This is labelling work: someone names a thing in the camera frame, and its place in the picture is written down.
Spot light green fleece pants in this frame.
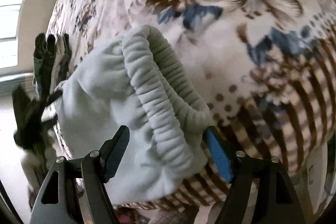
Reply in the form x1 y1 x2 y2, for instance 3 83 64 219
55 25 210 205

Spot dark hanging clothes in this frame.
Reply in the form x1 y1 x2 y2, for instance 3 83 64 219
12 33 62 160

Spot floral fleece blanket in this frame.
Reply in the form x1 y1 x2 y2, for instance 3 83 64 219
48 0 335 209

